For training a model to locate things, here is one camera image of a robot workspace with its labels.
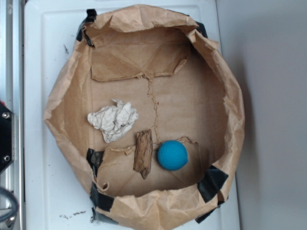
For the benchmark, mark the brown paper bag tray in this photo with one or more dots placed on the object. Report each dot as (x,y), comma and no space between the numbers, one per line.
(145,54)

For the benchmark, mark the blue golf ball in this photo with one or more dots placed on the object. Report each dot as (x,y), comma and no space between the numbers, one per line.
(172,155)

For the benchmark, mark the white plastic board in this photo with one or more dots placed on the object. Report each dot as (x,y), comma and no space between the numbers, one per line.
(54,199)

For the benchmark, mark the brown wood chip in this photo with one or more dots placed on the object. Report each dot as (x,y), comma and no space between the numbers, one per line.
(143,153)

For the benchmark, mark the aluminium frame rail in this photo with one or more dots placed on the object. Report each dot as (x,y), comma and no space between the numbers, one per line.
(11,101)

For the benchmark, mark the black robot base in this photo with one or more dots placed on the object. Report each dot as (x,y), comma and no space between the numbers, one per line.
(7,149)

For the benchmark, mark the crumpled white paper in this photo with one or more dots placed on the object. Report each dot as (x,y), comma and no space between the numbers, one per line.
(114,121)

